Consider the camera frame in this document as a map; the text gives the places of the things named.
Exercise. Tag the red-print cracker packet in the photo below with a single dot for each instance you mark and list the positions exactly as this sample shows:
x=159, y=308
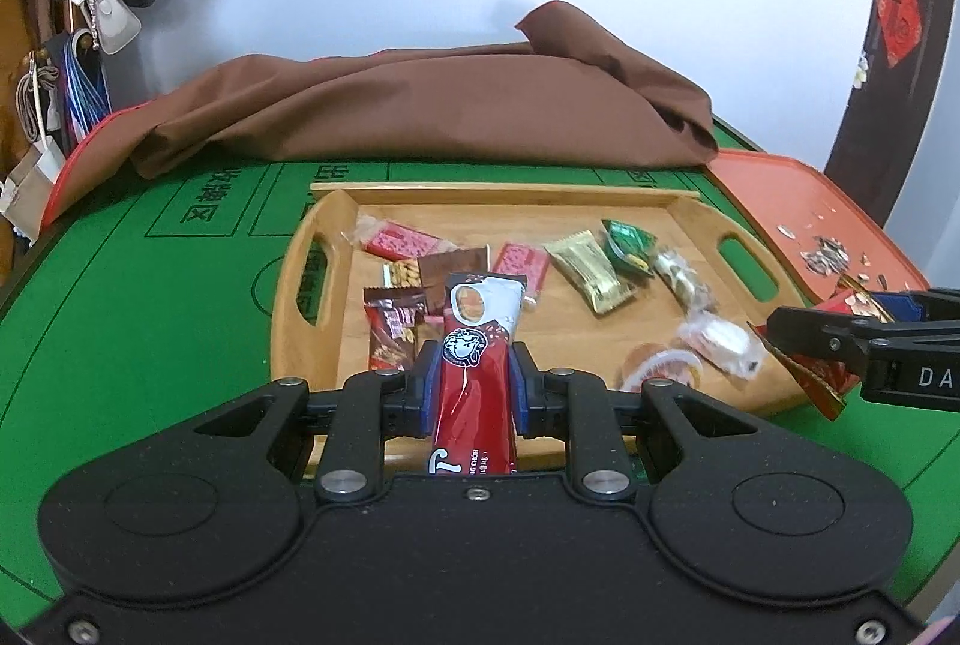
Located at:
x=401, y=240
x=521, y=262

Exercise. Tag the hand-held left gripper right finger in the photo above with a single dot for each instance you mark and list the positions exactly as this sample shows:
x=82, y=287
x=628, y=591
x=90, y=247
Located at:
x=523, y=394

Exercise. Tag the clear pink-print snack packet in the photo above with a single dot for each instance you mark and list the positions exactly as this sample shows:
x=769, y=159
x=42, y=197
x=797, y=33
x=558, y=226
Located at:
x=716, y=337

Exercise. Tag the red-brown chocolate bar packet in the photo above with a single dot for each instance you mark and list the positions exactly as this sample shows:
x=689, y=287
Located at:
x=394, y=330

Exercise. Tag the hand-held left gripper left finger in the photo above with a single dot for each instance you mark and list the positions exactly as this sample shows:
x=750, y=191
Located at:
x=430, y=390

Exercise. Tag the white paper bag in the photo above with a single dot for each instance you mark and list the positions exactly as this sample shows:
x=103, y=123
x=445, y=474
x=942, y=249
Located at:
x=30, y=187

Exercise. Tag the orange plastic tray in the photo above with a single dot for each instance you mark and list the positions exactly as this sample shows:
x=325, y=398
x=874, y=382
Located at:
x=765, y=187

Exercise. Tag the clear nougat candy packet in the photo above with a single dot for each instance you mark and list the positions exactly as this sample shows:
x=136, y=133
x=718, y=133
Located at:
x=682, y=277

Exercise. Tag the brown cake packet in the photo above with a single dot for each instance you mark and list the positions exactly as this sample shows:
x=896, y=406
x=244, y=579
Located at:
x=457, y=262

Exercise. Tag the pile of sunflower seeds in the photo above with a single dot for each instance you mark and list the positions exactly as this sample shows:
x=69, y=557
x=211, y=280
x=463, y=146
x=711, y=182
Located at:
x=825, y=259

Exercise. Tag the brown table cover cloth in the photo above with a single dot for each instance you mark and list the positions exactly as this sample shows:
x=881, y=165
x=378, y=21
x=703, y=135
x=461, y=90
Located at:
x=412, y=105

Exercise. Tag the small white bag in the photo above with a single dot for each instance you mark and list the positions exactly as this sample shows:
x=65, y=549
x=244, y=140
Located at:
x=112, y=22

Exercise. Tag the dark door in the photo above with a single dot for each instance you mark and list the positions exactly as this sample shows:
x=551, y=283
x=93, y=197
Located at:
x=930, y=127

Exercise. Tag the gold snack packet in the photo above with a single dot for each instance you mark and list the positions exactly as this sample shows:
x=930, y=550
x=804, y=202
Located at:
x=592, y=270

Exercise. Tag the green pea packet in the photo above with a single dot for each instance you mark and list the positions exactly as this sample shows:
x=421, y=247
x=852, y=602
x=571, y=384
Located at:
x=630, y=240

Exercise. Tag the red nut bag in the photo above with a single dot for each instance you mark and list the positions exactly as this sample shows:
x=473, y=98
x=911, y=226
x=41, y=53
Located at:
x=821, y=382

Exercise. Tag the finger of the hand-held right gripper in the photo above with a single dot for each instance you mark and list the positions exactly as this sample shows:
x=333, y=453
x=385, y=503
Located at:
x=900, y=305
x=817, y=330

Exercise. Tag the flower sticker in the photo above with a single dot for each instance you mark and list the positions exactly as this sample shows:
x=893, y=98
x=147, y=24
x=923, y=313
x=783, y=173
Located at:
x=862, y=71

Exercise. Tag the red door decoration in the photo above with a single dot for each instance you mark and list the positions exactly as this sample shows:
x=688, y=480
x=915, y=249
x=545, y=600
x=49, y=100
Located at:
x=900, y=19

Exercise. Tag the red-white coffee stick packet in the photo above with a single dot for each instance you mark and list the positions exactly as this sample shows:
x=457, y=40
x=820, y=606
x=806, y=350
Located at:
x=472, y=390

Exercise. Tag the clear jelly cup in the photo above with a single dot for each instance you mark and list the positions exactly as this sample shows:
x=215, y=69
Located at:
x=664, y=364

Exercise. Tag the small peanut packet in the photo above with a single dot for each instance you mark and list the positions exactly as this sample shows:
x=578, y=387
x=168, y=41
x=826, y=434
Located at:
x=405, y=275

